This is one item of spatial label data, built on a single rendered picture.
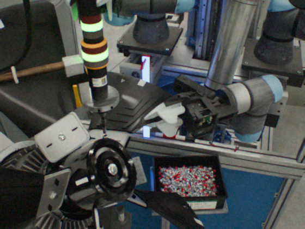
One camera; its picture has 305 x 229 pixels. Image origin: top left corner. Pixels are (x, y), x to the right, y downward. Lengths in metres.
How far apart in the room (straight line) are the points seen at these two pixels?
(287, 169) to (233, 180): 0.21
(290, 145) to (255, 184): 1.27
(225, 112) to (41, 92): 0.41
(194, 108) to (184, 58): 0.68
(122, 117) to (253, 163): 0.58
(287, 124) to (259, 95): 1.87
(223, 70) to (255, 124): 0.17
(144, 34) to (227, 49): 0.51
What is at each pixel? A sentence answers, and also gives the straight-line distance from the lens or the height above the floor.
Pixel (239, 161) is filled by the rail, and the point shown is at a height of 0.83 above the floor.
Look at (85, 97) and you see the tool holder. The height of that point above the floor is 1.32.
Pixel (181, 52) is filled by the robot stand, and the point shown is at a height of 0.95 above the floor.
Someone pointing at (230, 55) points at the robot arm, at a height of 1.24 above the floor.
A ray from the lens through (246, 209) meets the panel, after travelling 1.42.
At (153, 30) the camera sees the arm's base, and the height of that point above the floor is 1.09.
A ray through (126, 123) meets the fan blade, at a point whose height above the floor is 1.19.
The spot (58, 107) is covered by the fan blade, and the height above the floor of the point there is 1.30.
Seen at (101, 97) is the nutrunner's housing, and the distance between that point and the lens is 0.60.
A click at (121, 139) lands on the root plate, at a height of 1.19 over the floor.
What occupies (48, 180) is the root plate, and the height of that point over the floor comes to 1.26.
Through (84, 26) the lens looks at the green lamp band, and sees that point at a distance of 0.53.
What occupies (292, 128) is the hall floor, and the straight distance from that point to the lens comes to 2.67.
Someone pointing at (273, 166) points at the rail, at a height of 0.83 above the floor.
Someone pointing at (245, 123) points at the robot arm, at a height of 1.10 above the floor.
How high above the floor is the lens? 1.68
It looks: 41 degrees down
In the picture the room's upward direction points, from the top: straight up
